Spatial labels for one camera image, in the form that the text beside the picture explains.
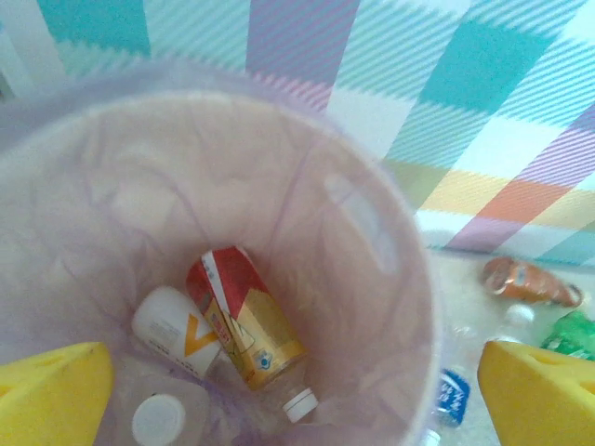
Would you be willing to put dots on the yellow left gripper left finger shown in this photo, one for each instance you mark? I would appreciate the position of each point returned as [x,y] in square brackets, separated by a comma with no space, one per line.
[51,399]

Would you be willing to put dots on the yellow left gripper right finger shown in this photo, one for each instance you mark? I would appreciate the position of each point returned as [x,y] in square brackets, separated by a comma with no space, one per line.
[544,399]

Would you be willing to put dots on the green plastic soda bottle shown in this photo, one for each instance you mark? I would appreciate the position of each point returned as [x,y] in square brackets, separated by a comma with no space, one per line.
[572,337]

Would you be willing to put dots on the small bottle white cap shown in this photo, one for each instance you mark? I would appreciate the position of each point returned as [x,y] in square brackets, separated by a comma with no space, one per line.
[520,315]

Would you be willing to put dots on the clear bottle blue label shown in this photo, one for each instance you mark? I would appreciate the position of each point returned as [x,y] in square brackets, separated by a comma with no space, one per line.
[453,397]

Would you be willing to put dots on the clear bottle wide white cap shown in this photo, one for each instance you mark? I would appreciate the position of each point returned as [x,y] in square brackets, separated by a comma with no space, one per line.
[158,420]

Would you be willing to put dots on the orange brown coffee bottle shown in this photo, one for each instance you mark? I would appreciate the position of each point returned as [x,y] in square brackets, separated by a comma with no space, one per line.
[525,281]

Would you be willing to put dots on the white bottle orange V label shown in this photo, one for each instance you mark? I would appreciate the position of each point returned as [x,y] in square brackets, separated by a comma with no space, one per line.
[167,325]

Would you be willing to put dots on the bottle red gold label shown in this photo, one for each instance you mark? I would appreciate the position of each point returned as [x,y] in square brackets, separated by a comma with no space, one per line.
[241,316]

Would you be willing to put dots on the white ribbed waste bin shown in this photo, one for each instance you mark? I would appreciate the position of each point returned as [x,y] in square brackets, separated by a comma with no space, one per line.
[334,316]

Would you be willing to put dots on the purple translucent bin liner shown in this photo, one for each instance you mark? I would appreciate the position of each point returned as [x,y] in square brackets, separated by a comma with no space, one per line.
[139,186]

